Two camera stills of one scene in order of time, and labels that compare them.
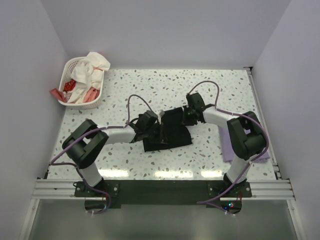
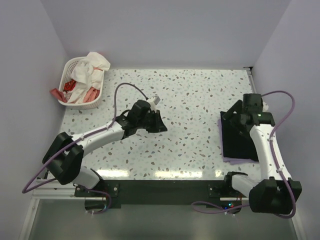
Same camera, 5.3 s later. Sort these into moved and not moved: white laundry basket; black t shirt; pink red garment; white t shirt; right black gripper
Moved: black t shirt; right black gripper
Not moved: pink red garment; white t shirt; white laundry basket
